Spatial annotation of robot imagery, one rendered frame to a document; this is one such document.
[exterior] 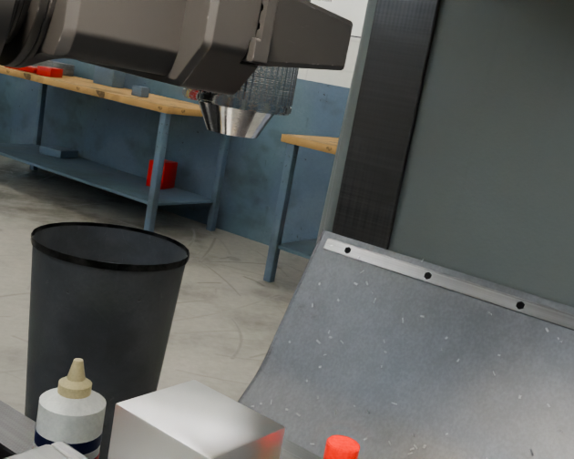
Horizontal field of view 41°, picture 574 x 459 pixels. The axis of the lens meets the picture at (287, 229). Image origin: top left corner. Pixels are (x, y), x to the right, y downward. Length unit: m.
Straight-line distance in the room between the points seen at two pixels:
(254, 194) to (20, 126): 2.74
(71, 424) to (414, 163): 0.38
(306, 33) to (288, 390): 0.45
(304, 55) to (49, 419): 0.28
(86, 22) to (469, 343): 0.48
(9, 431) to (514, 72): 0.49
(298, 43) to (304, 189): 5.00
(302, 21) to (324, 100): 4.93
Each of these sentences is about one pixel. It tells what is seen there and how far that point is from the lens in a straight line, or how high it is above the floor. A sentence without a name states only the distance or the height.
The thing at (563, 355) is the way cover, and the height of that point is 1.04.
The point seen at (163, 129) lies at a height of 0.73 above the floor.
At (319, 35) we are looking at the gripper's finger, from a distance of 0.31.
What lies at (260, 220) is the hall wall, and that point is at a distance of 5.53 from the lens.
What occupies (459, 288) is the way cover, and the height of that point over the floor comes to 1.07.
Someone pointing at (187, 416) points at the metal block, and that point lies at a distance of 0.36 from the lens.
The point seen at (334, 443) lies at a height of 1.05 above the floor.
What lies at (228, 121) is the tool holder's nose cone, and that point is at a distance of 0.32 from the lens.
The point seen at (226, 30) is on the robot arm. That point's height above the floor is 1.23.
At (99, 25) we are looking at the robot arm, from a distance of 0.25.
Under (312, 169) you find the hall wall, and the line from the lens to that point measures 5.27.
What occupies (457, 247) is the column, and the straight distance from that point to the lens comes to 0.68.
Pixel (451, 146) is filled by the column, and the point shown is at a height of 1.18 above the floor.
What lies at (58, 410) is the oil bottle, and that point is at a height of 1.00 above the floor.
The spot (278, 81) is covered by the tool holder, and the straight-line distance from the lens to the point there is 0.31.
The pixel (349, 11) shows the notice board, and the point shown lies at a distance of 5.24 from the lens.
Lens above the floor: 1.22
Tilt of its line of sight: 11 degrees down
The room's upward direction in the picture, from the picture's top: 10 degrees clockwise
